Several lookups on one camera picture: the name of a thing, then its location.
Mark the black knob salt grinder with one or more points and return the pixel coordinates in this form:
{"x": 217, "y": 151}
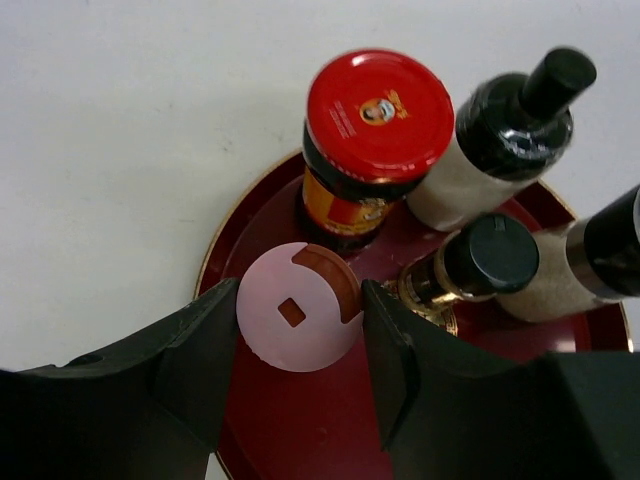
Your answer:
{"x": 511, "y": 130}

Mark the black lid spice bottle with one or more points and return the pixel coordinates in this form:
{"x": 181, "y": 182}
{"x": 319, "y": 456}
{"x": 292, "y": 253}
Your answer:
{"x": 492, "y": 255}

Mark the clear cap pepper grinder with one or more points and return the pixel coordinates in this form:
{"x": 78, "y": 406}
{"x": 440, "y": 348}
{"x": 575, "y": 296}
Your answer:
{"x": 583, "y": 265}

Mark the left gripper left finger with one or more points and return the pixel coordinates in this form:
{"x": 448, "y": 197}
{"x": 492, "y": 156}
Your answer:
{"x": 149, "y": 406}

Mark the red lid sauce jar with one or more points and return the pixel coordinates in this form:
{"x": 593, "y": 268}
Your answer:
{"x": 376, "y": 123}

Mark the pink lid spice bottle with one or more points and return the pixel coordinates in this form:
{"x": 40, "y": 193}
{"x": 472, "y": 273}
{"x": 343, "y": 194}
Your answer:
{"x": 299, "y": 307}

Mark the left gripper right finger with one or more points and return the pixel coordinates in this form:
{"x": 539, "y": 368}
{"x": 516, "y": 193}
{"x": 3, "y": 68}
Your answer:
{"x": 446, "y": 409}

